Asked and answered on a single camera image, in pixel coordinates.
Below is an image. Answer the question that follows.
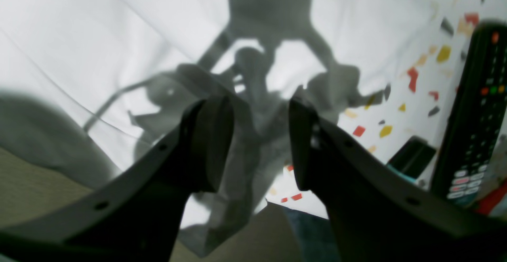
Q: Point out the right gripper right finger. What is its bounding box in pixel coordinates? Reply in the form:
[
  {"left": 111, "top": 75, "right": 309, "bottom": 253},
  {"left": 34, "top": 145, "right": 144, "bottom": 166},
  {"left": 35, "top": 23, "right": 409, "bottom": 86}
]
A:
[{"left": 288, "top": 96, "right": 506, "bottom": 262}]

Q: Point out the black TV remote control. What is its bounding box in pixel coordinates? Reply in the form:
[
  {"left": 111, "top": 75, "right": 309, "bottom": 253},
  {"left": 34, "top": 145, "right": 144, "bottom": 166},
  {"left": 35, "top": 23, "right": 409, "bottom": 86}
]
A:
[{"left": 430, "top": 19, "right": 506, "bottom": 207}]

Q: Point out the blue highlighter marker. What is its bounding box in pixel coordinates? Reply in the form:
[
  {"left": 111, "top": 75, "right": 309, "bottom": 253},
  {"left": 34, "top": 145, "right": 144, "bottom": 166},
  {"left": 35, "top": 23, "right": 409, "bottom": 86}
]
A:
[{"left": 386, "top": 136, "right": 436, "bottom": 183}]

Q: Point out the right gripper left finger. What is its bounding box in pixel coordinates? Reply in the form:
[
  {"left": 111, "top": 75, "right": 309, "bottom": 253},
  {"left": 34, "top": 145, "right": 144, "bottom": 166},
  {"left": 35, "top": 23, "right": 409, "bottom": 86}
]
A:
[{"left": 1, "top": 96, "right": 235, "bottom": 262}]

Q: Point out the white T-shirt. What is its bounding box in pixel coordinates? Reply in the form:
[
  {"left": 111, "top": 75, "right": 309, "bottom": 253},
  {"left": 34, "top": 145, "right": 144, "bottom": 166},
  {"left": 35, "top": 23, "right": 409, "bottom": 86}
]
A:
[{"left": 0, "top": 0, "right": 432, "bottom": 256}]

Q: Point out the terrazzo patterned tablecloth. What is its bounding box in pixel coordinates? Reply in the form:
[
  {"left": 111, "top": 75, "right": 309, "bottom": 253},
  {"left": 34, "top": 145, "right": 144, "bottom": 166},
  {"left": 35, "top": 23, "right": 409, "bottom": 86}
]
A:
[{"left": 266, "top": 0, "right": 506, "bottom": 220}]

